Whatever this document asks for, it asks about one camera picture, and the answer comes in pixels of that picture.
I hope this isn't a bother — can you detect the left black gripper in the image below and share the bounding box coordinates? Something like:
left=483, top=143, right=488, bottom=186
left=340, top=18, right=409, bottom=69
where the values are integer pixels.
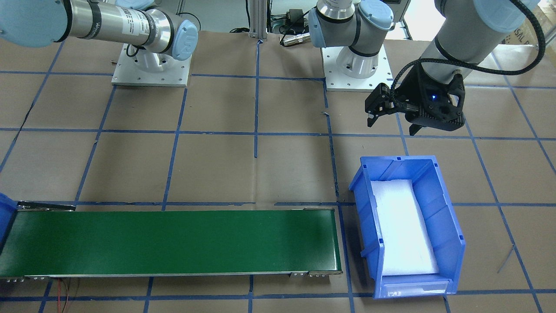
left=365, top=83, right=423, bottom=136

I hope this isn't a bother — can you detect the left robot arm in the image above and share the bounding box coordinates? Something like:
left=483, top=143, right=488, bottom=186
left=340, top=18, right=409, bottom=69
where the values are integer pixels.
left=308, top=0, right=546, bottom=136

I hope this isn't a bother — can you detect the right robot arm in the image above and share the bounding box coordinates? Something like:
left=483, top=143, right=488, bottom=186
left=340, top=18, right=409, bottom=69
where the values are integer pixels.
left=0, top=0, right=199, bottom=61

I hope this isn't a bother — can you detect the blue plastic bin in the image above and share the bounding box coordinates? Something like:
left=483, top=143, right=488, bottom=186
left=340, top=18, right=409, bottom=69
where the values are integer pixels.
left=349, top=155, right=466, bottom=299
left=0, top=193, right=17, bottom=251

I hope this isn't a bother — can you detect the white foam bin liner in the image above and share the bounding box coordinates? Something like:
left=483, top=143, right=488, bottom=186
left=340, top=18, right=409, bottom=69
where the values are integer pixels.
left=371, top=180, right=440, bottom=276

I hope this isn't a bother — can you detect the black power adapter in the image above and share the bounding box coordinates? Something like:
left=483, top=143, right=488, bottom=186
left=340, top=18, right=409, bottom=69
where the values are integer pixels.
left=286, top=9, right=304, bottom=27

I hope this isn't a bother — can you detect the green conveyor belt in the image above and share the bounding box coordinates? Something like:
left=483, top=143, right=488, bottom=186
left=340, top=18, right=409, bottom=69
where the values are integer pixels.
left=1, top=209, right=342, bottom=279

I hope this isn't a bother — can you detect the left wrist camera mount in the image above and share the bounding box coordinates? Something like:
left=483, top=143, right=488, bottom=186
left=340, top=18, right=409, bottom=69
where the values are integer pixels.
left=395, top=65, right=466, bottom=131

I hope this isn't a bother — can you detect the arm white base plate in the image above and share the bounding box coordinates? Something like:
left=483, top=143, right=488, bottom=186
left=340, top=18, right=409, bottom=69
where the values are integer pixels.
left=111, top=44, right=191, bottom=87
left=321, top=46, right=394, bottom=92

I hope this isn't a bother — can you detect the aluminium frame post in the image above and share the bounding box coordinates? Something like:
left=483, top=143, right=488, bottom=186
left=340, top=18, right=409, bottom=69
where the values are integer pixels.
left=248, top=0, right=269, bottom=41

